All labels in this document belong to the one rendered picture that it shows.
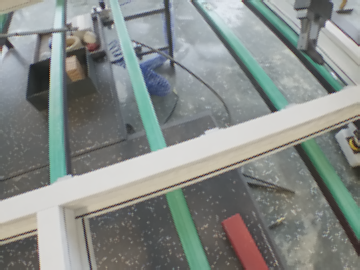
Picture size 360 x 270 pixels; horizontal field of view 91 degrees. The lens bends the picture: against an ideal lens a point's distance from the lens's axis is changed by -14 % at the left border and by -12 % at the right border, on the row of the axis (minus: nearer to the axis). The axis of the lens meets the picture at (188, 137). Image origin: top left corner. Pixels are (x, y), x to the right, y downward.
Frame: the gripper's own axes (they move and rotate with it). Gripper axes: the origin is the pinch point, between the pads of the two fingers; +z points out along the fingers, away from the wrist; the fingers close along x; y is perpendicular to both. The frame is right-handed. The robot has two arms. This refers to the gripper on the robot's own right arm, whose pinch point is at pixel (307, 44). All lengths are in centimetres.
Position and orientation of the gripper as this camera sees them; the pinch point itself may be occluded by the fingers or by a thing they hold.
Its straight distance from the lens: 68.9
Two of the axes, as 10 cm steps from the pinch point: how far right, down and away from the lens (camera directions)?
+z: -1.0, 9.4, 3.2
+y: 5.0, 3.3, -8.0
